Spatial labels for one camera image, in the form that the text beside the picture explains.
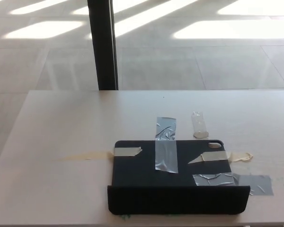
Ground long beige masking tape strip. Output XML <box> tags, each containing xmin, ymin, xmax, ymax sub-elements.
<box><xmin>61</xmin><ymin>146</ymin><xmax>143</xmax><ymax>161</ymax></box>

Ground wide grey duct tape strip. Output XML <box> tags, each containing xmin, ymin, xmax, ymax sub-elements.
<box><xmin>192</xmin><ymin>173</ymin><xmax>275</xmax><ymax>197</ymax></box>

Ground black folding tablet cover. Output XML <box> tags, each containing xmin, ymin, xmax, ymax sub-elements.
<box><xmin>107</xmin><ymin>139</ymin><xmax>251</xmax><ymax>216</ymax></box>

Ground short beige masking tape strip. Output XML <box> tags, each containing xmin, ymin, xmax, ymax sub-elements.
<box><xmin>187</xmin><ymin>151</ymin><xmax>254</xmax><ymax>165</ymax></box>

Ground black window frame post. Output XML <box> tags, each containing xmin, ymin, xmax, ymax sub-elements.
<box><xmin>87</xmin><ymin>0</ymin><xmax>120</xmax><ymax>91</ymax></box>

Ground long grey duct tape strip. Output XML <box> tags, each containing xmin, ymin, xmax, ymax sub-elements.
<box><xmin>154</xmin><ymin>116</ymin><xmax>179</xmax><ymax>174</ymax></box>

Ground small clear tape strip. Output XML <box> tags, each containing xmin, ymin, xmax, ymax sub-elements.
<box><xmin>191</xmin><ymin>111</ymin><xmax>210</xmax><ymax>139</ymax></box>

